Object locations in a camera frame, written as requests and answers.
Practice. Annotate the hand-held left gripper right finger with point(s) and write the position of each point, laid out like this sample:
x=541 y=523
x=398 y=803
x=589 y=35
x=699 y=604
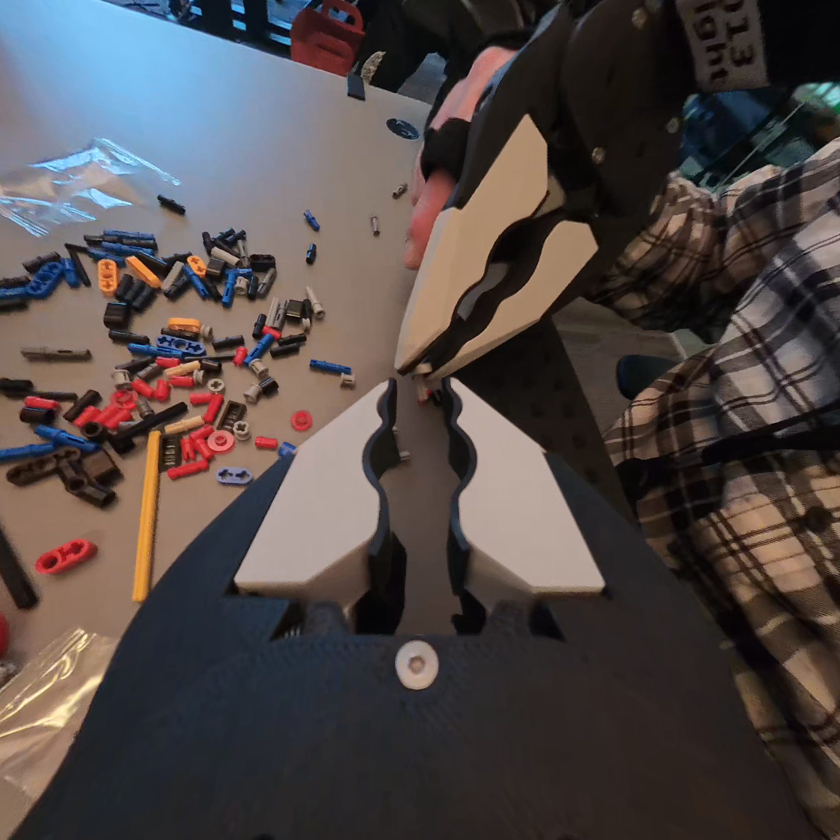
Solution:
x=531 y=525

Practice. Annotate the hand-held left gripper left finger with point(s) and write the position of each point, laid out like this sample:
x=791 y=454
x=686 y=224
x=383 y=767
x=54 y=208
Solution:
x=308 y=525

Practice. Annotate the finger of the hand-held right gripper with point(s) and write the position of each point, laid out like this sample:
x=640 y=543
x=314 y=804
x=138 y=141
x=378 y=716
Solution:
x=472 y=249
x=558 y=262

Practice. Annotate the small black pin assembly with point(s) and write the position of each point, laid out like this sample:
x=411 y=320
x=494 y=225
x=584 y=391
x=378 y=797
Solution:
x=420 y=374

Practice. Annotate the person's right forearm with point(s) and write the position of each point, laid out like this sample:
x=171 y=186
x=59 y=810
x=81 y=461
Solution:
x=722 y=229

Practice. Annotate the black desk grommet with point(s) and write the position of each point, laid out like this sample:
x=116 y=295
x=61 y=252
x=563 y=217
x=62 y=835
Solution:
x=401 y=128

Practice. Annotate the grey desk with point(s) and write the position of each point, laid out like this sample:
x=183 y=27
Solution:
x=229 y=98

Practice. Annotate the person's right hand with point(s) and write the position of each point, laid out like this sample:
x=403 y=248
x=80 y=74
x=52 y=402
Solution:
x=426 y=216

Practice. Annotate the red round tile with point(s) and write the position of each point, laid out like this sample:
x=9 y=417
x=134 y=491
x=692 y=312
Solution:
x=301 y=421

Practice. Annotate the black perforated board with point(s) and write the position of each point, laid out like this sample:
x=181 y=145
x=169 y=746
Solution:
x=558 y=407

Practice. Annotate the long yellow axle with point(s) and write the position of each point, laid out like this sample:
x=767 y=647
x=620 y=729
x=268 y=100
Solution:
x=146 y=518

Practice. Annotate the pile of small connector pins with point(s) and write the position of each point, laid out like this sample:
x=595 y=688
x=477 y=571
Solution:
x=177 y=342

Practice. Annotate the person's plaid shirt torso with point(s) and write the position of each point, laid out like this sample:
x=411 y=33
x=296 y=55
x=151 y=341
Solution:
x=754 y=590

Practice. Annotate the red two-hole beam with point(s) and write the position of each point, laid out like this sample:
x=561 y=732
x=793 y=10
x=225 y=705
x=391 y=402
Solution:
x=65 y=556

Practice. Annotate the long black axle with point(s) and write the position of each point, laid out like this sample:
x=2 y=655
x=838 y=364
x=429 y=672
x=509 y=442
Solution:
x=16 y=577

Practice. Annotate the empty clear plastic bag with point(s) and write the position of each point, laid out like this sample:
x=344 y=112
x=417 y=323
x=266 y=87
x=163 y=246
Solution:
x=65 y=184

